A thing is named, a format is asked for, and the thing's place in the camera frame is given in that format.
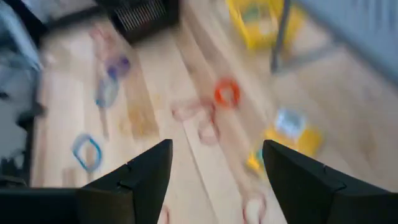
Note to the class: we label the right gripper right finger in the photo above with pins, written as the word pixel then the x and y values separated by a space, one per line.
pixel 298 186

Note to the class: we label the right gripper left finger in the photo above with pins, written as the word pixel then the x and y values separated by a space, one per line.
pixel 143 186

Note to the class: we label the red rubber band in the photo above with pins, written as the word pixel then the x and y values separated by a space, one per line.
pixel 186 112
pixel 265 205

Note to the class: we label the orange coil wristband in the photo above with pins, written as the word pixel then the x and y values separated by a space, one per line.
pixel 217 93

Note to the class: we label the purple coil wristband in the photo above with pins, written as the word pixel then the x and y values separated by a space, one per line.
pixel 124 63

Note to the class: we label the blue rubber band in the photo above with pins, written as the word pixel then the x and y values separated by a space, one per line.
pixel 107 93
pixel 76 152

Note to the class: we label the yellow plastic basket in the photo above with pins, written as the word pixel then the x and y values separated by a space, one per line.
pixel 248 39

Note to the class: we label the black mesh basket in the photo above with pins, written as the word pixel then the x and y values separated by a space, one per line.
pixel 143 18

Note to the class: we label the grey perforated metal shelf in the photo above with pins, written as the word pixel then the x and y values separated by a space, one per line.
pixel 357 28

